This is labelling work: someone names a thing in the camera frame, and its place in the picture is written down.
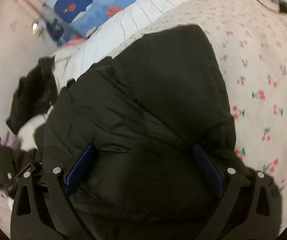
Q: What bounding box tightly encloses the black puffer jacket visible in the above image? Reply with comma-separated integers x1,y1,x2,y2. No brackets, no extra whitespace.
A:
42,24,236,239

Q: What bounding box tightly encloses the lavender purple garment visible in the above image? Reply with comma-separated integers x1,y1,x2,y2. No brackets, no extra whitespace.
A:
0,131,21,150

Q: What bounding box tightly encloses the black fuzzy garment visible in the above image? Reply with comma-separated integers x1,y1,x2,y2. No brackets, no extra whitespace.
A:
6,56,58,135

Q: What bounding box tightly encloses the white striped quilt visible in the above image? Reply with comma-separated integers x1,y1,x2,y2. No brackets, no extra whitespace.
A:
54,0,190,90

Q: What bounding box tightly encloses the cherry print bed sheet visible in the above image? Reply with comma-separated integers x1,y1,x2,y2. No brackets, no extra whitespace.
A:
126,0,287,223

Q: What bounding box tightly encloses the blue whale print curtain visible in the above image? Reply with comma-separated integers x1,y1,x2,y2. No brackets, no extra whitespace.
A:
41,0,136,47

